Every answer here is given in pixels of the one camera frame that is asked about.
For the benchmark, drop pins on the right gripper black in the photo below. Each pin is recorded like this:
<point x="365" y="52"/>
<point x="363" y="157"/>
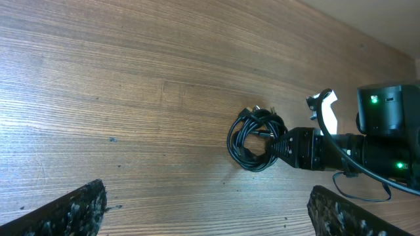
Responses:
<point x="305" y="148"/>

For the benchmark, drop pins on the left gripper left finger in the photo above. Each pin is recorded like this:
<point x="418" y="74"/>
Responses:
<point x="79" y="212"/>

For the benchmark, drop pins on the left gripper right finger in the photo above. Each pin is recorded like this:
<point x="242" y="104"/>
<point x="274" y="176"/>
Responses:
<point x="331" y="214"/>

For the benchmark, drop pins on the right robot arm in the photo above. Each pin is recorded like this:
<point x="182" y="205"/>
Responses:
<point x="387" y="143"/>

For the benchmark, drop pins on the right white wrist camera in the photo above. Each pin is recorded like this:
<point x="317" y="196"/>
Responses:
<point x="330" y="120"/>

